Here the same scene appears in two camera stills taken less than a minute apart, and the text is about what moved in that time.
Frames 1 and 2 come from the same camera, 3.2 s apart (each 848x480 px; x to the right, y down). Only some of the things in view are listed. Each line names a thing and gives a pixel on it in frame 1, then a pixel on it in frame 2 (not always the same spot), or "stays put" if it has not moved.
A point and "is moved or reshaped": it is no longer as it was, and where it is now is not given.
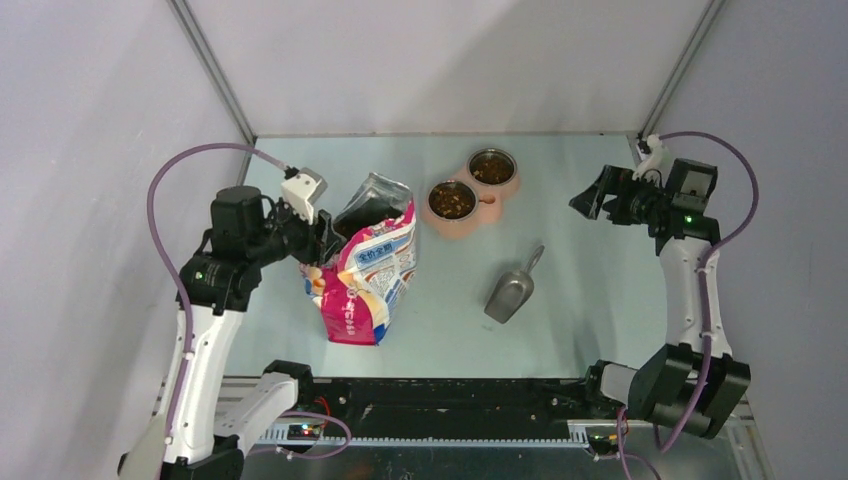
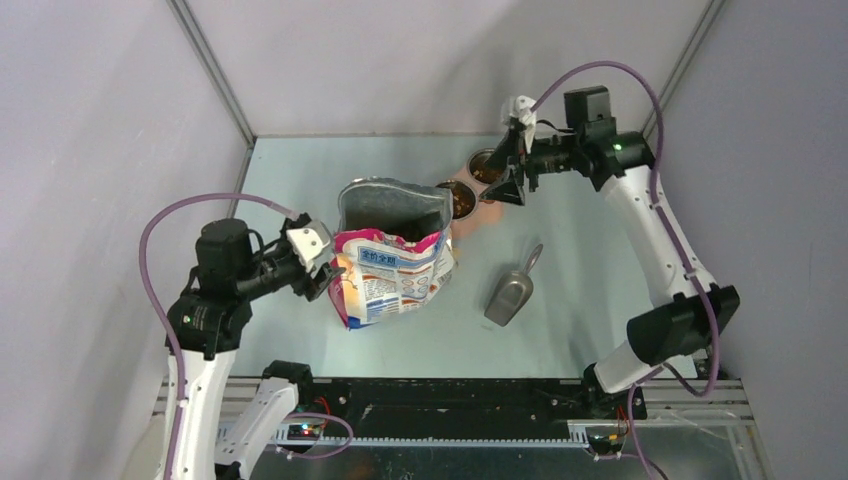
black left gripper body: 296,235 → 283,267
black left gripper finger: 332,242 → 324,276
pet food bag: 363,286 is moved or reshaped
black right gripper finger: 590,201 → 505,191
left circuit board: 303,431 stays put
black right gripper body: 636,201 → 530,164
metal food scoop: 513,291 stays put
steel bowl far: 491,166 stays put
